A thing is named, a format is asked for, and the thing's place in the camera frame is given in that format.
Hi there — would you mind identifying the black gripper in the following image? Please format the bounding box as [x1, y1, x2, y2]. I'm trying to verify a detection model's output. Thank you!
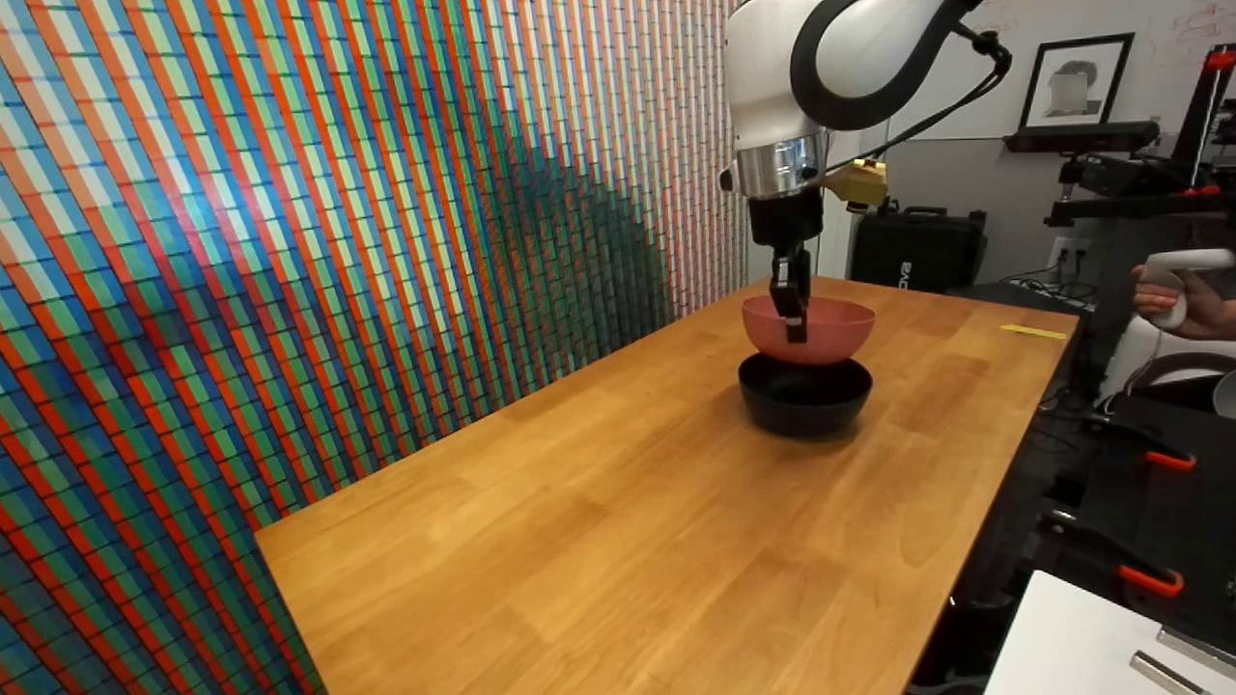
[748, 191, 827, 348]

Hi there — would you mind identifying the pink plastic bowl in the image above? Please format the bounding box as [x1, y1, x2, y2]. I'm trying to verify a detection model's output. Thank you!
[736, 292, 880, 369]

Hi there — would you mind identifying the white handheld controller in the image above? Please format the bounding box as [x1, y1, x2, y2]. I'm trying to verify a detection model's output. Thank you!
[1134, 245, 1236, 331]

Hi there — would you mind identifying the black bowl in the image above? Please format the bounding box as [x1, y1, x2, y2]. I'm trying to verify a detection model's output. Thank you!
[735, 351, 875, 443]

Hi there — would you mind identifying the person's hand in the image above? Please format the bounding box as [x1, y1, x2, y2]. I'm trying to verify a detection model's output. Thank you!
[1127, 263, 1236, 344]

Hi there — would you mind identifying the yellow wrist connector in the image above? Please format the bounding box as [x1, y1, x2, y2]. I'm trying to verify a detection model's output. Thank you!
[821, 155, 896, 211]

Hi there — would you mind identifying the black hard case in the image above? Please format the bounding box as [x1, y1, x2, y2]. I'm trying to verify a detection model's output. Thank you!
[847, 201, 992, 296]

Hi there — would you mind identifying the yellow tape strip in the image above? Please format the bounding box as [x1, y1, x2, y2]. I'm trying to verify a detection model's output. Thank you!
[996, 321, 1076, 348]

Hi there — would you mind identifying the framed portrait picture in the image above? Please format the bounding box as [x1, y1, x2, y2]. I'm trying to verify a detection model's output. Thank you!
[1017, 31, 1138, 135]

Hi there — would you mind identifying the white paper sheet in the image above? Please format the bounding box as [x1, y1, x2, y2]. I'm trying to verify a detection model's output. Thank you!
[982, 568, 1236, 695]

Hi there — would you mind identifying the red and black stand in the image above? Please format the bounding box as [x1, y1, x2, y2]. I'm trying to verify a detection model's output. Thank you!
[1171, 43, 1236, 201]

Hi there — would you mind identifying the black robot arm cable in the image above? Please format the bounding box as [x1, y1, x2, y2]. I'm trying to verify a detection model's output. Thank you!
[787, 0, 1017, 165]

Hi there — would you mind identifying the black wall shelf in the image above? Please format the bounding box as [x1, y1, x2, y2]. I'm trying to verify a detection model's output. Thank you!
[1000, 121, 1162, 157]

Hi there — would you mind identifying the orange handled clamp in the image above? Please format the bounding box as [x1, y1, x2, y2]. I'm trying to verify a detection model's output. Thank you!
[1112, 560, 1189, 605]
[1138, 443, 1199, 480]

